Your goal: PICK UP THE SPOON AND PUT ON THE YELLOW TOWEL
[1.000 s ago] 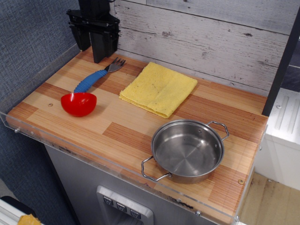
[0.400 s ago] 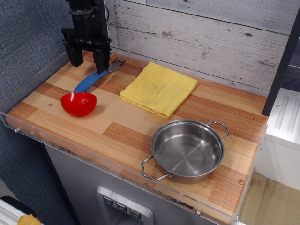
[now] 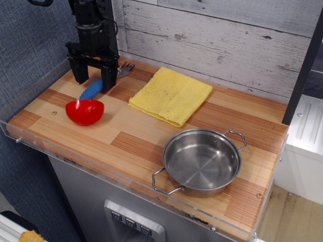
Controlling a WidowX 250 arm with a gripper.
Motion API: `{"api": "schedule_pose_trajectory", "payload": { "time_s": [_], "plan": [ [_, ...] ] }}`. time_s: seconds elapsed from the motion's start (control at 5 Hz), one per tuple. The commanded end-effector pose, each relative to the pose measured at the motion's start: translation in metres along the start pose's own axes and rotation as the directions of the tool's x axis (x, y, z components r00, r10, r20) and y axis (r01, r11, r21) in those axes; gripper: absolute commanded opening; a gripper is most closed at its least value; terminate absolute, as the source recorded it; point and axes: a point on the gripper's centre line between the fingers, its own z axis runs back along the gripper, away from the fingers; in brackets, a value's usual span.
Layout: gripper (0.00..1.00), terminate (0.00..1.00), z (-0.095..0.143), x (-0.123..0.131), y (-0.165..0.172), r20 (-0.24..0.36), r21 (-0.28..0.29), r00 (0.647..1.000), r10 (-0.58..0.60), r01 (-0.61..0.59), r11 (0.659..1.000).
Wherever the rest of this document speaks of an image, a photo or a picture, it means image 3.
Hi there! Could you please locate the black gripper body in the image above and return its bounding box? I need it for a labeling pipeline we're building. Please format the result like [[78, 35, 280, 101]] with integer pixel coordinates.
[[66, 24, 118, 69]]

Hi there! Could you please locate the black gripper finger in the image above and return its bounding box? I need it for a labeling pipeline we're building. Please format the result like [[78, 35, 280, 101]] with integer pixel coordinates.
[[101, 66, 119, 92], [69, 57, 89, 84]]

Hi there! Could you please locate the blue handled metal spork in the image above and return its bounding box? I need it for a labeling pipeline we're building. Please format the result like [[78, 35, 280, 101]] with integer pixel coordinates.
[[79, 62, 135, 100]]

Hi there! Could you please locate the yellow towel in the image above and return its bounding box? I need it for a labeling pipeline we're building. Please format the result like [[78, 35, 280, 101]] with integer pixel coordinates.
[[129, 67, 212, 128]]

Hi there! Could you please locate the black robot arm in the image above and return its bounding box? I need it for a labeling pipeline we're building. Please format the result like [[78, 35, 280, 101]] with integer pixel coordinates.
[[66, 1, 119, 92]]

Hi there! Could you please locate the red plastic bowl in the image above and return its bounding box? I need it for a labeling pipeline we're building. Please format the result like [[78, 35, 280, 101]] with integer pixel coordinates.
[[65, 99, 104, 126]]

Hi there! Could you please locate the clear acrylic table guard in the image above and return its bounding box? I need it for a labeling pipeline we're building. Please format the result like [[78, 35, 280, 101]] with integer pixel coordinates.
[[1, 62, 288, 241]]

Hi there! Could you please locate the stainless steel pot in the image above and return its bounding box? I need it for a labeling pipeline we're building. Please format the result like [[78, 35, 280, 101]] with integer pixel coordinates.
[[152, 128, 247, 198]]

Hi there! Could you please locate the grey toy fridge cabinet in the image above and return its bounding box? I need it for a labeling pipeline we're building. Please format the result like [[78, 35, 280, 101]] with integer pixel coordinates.
[[49, 156, 228, 241]]

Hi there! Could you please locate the white toy sink unit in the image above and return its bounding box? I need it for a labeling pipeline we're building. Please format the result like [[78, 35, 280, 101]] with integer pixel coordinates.
[[274, 95, 322, 204]]

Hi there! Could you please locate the black vertical post right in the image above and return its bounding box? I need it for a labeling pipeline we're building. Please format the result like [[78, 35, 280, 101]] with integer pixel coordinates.
[[282, 10, 322, 125]]

